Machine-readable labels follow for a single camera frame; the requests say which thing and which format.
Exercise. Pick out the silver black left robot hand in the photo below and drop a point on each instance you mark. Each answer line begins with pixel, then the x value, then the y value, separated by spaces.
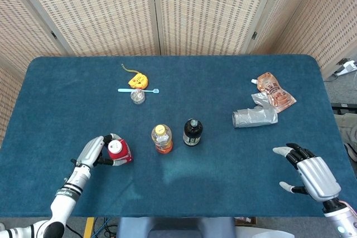
pixel 90 151

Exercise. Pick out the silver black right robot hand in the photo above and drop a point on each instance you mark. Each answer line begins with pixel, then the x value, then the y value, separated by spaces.
pixel 320 179

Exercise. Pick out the red juice bottle white cap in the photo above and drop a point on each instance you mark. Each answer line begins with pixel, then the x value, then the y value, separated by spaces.
pixel 122 154

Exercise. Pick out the clear bottle yellow cap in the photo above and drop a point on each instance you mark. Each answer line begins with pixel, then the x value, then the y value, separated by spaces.
pixel 161 140

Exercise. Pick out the dark tea bottle black cap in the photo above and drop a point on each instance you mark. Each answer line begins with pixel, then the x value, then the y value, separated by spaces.
pixel 192 135

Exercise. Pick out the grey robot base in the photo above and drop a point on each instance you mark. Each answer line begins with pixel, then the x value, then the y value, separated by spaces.
pixel 173 227

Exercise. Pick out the beige cloth bundle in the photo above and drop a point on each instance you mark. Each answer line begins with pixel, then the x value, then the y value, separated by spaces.
pixel 347 126

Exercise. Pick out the light blue toothbrush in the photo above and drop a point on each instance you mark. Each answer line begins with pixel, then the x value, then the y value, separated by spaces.
pixel 124 90

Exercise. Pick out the small clear plastic jar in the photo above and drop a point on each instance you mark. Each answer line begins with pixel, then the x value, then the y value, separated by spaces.
pixel 137 97

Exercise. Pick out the yellow tape measure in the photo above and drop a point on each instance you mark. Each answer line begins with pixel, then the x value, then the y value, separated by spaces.
pixel 138 80

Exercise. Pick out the orange spout pouch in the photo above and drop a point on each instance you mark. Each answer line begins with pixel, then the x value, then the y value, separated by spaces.
pixel 276 93

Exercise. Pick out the blue velvet tablecloth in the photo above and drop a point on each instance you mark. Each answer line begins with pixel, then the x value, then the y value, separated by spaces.
pixel 209 188

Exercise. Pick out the white power strip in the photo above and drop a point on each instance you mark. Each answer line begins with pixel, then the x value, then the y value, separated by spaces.
pixel 347 66

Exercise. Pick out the woven folding screen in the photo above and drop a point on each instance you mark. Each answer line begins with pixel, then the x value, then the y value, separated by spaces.
pixel 97 12

